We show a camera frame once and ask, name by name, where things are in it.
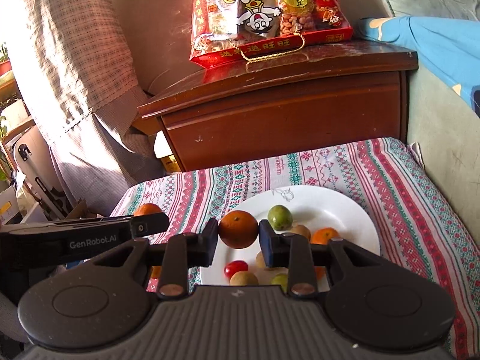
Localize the red snack gift bag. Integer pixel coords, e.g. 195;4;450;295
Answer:
190;0;353;68

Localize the dark wooden nightstand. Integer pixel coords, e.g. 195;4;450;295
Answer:
135;41;418;171

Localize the striped patterned tablecloth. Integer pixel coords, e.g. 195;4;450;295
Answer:
112;138;479;359

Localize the brown kiwi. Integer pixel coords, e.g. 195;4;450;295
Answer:
289;224;311;241
256;252;267;269

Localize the white floral plate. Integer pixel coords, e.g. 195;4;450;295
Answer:
199;185;380;285

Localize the white cardboard box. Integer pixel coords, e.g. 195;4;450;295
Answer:
0;186;20;225

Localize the grey-green sofa cushion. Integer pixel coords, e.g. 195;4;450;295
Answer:
383;0;479;240

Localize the blue cartoon pillow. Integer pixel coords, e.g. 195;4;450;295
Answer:
356;16;480;114

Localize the red cherry tomato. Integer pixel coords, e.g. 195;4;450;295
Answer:
224;260;249;281

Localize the yellow-brown small fruit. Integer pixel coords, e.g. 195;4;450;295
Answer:
229;271;259;286

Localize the small orange mandarin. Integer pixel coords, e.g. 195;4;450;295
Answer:
310;228;341;245

